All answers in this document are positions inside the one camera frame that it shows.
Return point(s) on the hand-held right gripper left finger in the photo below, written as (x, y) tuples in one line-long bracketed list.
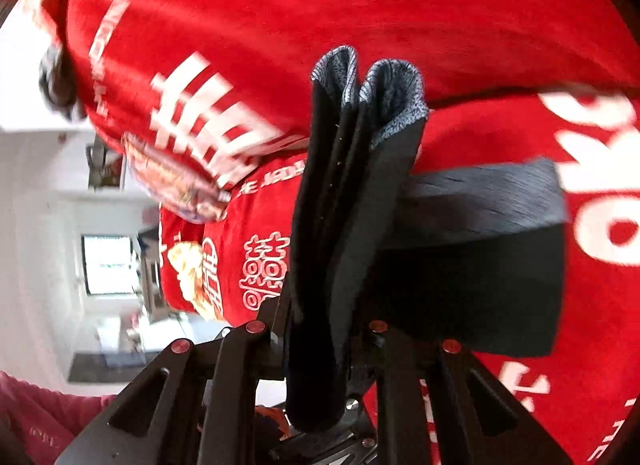
[(272, 337)]

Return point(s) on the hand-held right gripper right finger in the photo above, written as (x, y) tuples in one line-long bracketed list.
[(387, 350)]

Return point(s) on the dark blue pants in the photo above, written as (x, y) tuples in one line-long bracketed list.
[(340, 225)]

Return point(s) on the dark table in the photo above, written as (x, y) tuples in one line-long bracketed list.
[(107, 369)]

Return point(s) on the bright window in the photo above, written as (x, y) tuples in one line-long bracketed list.
[(107, 265)]

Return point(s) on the red printed bed sheet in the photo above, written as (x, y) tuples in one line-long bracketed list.
[(600, 345)]

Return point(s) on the person's pink sleeve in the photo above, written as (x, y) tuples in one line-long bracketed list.
[(45, 420)]

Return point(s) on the dark blurred object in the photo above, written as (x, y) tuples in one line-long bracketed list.
[(60, 85)]

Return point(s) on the red printed folded quilt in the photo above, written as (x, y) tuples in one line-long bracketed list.
[(350, 5)]

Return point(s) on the wall picture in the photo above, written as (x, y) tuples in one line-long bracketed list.
[(106, 170)]

